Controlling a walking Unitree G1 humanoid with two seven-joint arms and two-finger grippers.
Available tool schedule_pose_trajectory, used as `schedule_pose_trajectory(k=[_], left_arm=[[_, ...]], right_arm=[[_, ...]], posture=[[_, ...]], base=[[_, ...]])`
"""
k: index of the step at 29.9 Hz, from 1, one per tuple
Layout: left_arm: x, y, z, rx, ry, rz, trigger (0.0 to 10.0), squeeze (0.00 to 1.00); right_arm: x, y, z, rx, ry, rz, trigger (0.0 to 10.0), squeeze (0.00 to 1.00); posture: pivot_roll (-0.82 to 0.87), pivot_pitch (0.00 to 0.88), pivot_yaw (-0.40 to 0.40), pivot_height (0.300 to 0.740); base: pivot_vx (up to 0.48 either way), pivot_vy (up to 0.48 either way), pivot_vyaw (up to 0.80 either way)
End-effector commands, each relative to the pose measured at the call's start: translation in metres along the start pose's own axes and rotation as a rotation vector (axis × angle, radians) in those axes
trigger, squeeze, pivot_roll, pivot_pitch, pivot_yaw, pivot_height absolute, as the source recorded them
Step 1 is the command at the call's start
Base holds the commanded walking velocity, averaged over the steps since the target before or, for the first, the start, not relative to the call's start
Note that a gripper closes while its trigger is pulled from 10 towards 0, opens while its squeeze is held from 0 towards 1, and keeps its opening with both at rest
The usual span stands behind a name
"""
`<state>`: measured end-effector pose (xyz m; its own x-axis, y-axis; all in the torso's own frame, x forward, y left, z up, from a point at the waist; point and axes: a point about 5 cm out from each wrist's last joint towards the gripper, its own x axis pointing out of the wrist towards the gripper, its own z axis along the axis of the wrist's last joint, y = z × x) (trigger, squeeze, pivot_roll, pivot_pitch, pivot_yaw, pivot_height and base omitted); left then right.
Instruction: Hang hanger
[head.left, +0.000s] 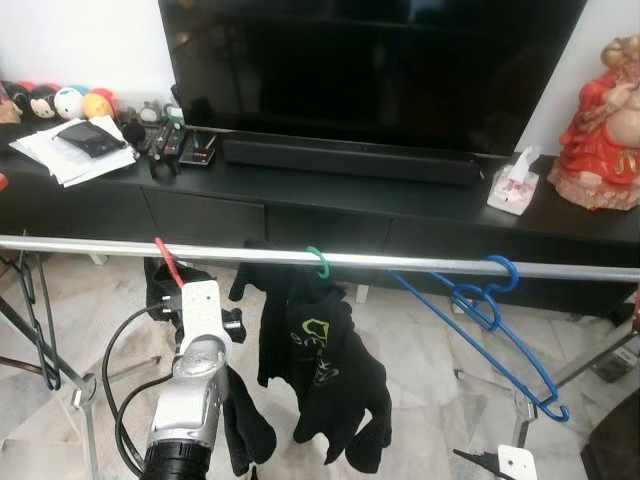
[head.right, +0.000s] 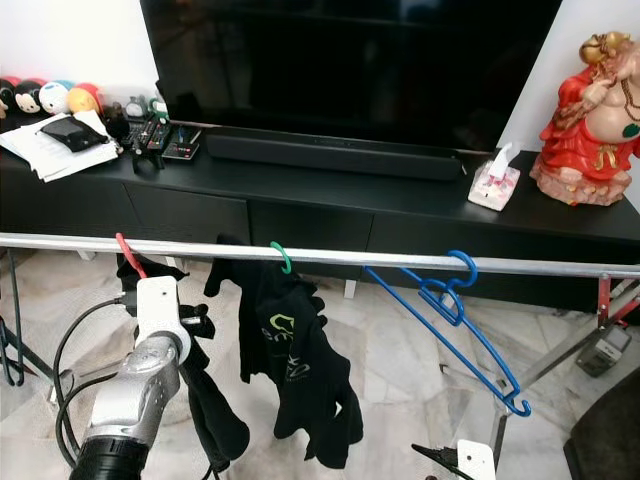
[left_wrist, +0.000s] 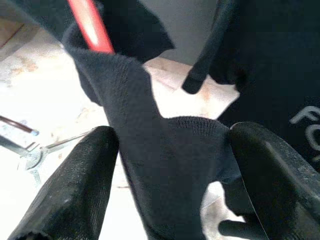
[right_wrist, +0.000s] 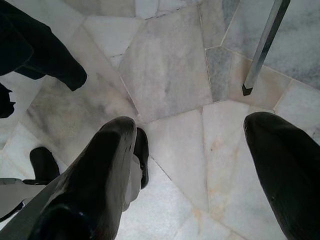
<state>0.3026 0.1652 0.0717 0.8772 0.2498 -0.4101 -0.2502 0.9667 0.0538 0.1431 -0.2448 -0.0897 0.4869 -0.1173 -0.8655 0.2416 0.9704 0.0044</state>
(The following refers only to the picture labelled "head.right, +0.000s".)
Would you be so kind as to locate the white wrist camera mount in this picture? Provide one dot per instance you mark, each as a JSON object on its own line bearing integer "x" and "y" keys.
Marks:
{"x": 475, "y": 460}
{"x": 158, "y": 300}

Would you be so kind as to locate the green plastic hanger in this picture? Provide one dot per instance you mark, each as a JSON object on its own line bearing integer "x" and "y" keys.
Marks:
{"x": 287, "y": 258}

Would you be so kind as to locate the red plastic hanger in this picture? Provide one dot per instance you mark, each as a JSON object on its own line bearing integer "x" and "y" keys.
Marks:
{"x": 128, "y": 252}

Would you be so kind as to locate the black wallet pouch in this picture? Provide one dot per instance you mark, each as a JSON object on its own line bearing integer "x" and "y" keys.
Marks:
{"x": 73, "y": 132}

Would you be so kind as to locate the red robed laughing figurine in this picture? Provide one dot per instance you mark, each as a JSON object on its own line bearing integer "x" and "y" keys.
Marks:
{"x": 585, "y": 130}

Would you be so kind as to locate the blue plastic hanger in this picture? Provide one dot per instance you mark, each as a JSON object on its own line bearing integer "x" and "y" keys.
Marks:
{"x": 473, "y": 268}

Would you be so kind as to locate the black red-bow plush toy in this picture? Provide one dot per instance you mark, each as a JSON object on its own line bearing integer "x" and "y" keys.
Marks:
{"x": 8, "y": 92}

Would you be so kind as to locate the green white small gadget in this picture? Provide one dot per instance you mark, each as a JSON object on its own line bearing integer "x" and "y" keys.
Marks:
{"x": 158, "y": 108}

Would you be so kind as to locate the white pink tissue box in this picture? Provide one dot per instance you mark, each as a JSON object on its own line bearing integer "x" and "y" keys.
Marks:
{"x": 493, "y": 185}

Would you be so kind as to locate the black remote control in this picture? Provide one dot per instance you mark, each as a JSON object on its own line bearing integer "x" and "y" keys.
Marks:
{"x": 143, "y": 136}
{"x": 159, "y": 138}

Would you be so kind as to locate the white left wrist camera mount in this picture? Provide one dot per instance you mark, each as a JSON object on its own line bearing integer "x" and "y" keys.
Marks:
{"x": 158, "y": 300}

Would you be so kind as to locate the white paper stack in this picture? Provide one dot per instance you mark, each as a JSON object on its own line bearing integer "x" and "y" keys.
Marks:
{"x": 50, "y": 158}

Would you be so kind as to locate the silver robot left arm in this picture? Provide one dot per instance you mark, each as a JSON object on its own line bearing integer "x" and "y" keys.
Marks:
{"x": 135, "y": 400}

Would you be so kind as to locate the orange pink plush toy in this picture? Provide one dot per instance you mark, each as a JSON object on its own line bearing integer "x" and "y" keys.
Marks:
{"x": 83, "y": 99}

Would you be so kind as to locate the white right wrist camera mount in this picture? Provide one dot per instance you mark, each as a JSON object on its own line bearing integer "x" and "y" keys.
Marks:
{"x": 475, "y": 460}

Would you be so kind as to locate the grey floor power box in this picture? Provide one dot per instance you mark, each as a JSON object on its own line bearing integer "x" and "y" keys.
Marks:
{"x": 605, "y": 350}

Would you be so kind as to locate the black television console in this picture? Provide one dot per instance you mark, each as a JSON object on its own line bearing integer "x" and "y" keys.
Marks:
{"x": 310, "y": 210}

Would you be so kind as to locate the black soundbar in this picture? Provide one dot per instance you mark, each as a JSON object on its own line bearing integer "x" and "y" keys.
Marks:
{"x": 330, "y": 155}

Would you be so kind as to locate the white blue plush toy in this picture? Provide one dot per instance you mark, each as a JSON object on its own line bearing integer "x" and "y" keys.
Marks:
{"x": 55, "y": 97}

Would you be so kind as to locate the small round desk clock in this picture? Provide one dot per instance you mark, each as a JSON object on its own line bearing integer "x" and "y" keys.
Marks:
{"x": 136, "y": 107}

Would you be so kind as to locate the black flat screen television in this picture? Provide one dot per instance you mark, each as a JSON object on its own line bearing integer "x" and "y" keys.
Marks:
{"x": 350, "y": 70}

